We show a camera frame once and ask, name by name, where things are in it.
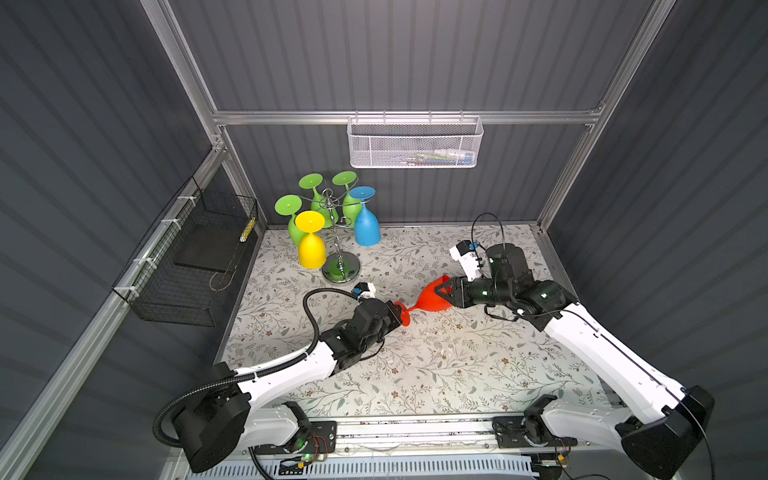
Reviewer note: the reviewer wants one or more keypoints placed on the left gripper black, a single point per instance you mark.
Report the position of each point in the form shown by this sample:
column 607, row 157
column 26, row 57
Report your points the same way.
column 392, row 317

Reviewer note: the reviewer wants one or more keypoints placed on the green wine glass back left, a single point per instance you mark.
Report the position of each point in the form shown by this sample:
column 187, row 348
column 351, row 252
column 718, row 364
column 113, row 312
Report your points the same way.
column 318, row 203

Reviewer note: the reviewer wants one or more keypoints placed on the green wine glass front left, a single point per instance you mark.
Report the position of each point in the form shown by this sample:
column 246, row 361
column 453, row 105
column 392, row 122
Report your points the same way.
column 290, row 205

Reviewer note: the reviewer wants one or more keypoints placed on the green wine glass back right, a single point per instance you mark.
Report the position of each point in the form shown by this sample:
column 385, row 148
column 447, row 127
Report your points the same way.
column 351, row 207

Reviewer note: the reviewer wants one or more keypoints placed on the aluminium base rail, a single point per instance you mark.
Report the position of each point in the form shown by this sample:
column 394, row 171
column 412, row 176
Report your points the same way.
column 408, row 432

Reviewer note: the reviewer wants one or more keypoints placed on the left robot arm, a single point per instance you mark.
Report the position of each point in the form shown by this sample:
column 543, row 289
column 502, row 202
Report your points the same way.
column 234, row 409

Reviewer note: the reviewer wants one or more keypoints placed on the items in white basket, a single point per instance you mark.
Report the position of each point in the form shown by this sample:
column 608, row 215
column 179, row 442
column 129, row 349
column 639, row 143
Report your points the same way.
column 438, row 158

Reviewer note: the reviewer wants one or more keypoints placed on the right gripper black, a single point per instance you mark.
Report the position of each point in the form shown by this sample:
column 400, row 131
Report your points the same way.
column 456, row 291

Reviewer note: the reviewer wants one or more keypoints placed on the yellow item in black basket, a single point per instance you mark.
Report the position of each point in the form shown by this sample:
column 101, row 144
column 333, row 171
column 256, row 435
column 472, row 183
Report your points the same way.
column 247, row 230

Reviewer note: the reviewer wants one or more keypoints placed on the red wine glass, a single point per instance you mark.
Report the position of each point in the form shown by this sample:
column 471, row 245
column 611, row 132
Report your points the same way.
column 428, row 301

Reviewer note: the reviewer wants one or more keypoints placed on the black wire basket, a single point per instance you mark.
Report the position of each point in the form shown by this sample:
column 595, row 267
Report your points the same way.
column 195, row 265

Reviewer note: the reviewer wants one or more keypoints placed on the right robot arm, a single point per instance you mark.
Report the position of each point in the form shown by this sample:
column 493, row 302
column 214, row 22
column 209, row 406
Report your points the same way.
column 660, row 422

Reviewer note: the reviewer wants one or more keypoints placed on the green wine glass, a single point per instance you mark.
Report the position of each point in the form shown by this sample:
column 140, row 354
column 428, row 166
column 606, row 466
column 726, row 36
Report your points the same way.
column 351, row 207
column 290, row 205
column 318, row 203

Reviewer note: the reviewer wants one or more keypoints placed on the chrome wine glass rack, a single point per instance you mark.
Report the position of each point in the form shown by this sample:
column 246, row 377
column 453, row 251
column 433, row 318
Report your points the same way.
column 341, row 266

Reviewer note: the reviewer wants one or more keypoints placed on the white wire mesh basket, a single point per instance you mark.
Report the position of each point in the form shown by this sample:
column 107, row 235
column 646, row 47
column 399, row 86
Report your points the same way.
column 375, row 140

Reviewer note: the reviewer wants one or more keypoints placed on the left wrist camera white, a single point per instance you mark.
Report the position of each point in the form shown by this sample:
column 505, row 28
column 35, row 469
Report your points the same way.
column 364, row 290

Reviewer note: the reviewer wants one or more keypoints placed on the blue wine glass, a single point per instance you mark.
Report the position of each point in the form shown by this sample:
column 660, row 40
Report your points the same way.
column 366, row 227

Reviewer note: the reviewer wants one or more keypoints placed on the yellow wine glass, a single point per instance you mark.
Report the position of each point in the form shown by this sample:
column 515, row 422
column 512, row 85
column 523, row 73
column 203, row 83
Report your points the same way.
column 312, row 249

